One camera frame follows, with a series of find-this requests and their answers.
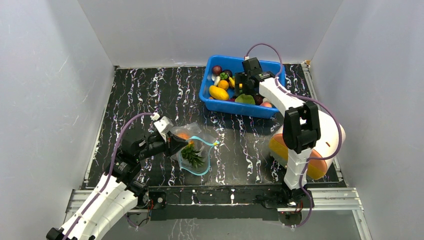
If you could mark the clear zip top bag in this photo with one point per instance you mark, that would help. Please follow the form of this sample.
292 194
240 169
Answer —
195 132

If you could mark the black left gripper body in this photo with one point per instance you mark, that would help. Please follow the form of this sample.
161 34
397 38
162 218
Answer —
155 146

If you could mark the small orange toy fruit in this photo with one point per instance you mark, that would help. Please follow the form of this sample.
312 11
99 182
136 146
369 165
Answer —
223 84

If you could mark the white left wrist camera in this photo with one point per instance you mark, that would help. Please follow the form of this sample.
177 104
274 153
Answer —
163 125

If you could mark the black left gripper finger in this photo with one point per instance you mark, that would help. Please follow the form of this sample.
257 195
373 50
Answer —
174 154
176 143

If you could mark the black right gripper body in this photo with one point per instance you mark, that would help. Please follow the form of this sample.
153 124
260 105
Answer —
241 84

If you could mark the green toy cabbage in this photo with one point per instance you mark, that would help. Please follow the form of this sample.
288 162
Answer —
245 99

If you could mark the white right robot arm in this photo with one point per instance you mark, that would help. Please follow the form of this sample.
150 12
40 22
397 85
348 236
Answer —
301 124

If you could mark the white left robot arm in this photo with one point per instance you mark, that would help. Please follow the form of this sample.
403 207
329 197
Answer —
117 191

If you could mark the yellow toy mango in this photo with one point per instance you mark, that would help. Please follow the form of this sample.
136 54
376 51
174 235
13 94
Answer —
218 93

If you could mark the dark red toy fruit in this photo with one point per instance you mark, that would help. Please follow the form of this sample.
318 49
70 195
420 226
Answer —
258 99

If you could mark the blue plastic bin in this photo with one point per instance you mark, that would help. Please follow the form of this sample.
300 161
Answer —
234 64

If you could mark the black front rail frame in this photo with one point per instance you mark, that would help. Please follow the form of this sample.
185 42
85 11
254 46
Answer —
262 201

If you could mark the pink toy peach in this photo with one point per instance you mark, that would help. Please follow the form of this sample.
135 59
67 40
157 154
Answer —
266 104

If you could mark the yellow toy banana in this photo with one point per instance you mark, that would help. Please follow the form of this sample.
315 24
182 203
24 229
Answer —
231 83

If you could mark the dark purple toy plum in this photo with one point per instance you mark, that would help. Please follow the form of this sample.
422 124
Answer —
228 72

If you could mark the green toy pea cluster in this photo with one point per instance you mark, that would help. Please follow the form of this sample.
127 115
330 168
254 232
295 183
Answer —
224 76

